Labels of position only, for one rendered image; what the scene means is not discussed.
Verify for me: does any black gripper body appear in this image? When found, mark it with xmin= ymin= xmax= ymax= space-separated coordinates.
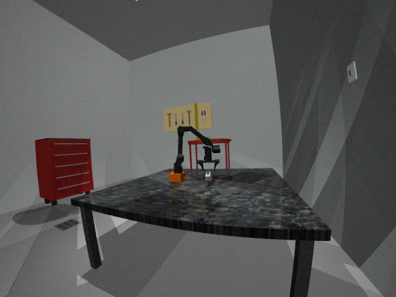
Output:
xmin=197 ymin=153 xmax=219 ymax=164

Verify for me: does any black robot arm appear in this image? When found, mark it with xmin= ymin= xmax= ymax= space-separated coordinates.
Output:
xmin=173 ymin=126 xmax=221 ymax=174

